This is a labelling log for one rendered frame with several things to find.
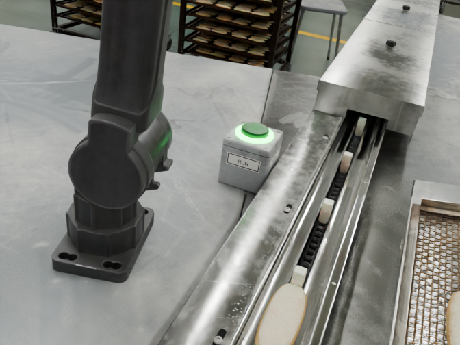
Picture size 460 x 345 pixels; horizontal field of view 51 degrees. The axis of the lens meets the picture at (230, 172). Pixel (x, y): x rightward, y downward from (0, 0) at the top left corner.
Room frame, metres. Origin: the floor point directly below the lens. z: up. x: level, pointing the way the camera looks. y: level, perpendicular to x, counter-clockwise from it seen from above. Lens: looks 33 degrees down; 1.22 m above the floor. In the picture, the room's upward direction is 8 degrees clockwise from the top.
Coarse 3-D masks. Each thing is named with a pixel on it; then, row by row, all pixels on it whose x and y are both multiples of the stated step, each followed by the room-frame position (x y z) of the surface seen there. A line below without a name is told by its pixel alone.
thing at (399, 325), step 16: (416, 208) 0.49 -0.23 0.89; (432, 208) 0.49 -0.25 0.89; (448, 208) 0.49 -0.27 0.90; (416, 224) 0.46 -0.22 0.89; (416, 240) 0.43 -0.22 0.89; (448, 240) 0.43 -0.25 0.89; (432, 256) 0.40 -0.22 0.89; (448, 256) 0.40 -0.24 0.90; (400, 272) 0.36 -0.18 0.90; (416, 272) 0.38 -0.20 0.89; (432, 272) 0.38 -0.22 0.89; (400, 288) 0.35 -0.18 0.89; (416, 288) 0.36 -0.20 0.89; (432, 288) 0.35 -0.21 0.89; (400, 304) 0.33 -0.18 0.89; (416, 304) 0.33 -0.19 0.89; (432, 304) 0.33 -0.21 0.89; (400, 320) 0.31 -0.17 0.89; (400, 336) 0.29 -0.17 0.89; (432, 336) 0.29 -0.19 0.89
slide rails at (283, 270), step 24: (336, 144) 0.71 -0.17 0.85; (360, 144) 0.72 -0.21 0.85; (336, 168) 0.63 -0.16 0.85; (360, 168) 0.64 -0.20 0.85; (312, 192) 0.56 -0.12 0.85; (312, 216) 0.50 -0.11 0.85; (336, 216) 0.51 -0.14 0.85; (288, 240) 0.45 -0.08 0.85; (336, 240) 0.46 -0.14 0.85; (288, 264) 0.41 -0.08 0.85; (264, 288) 0.37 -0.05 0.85; (312, 288) 0.38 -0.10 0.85; (312, 312) 0.34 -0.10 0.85; (240, 336) 0.30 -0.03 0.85
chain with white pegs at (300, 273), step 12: (360, 120) 0.77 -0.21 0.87; (360, 132) 0.77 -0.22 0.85; (348, 156) 0.64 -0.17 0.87; (348, 168) 0.65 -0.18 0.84; (336, 180) 0.61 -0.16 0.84; (336, 192) 0.58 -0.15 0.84; (324, 204) 0.51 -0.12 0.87; (324, 216) 0.51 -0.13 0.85; (324, 228) 0.49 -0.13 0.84; (312, 240) 0.47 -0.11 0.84; (312, 252) 0.45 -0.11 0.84; (300, 264) 0.42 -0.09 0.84; (312, 264) 0.43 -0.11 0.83; (300, 276) 0.37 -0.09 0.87
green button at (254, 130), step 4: (244, 124) 0.62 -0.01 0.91; (248, 124) 0.63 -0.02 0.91; (252, 124) 0.63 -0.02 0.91; (256, 124) 0.63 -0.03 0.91; (260, 124) 0.63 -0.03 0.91; (244, 128) 0.61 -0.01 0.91; (248, 128) 0.61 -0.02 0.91; (252, 128) 0.62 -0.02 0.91; (256, 128) 0.62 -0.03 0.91; (260, 128) 0.62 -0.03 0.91; (264, 128) 0.62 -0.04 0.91; (244, 132) 0.60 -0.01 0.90; (248, 132) 0.60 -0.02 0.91; (252, 132) 0.60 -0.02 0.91; (256, 132) 0.60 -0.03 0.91; (260, 132) 0.61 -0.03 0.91; (264, 132) 0.61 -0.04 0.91; (268, 132) 0.61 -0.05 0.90; (248, 136) 0.60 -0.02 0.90; (252, 136) 0.60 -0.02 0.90; (256, 136) 0.60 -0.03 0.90; (260, 136) 0.60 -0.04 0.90; (264, 136) 0.60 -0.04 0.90
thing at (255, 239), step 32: (320, 128) 0.74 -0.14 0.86; (288, 160) 0.62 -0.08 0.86; (320, 160) 0.63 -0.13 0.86; (288, 192) 0.53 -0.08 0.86; (256, 224) 0.46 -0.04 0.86; (288, 224) 0.46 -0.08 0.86; (224, 256) 0.39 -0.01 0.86; (256, 256) 0.40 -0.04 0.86; (224, 288) 0.35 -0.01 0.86; (256, 288) 0.35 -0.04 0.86; (192, 320) 0.30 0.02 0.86; (224, 320) 0.31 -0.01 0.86
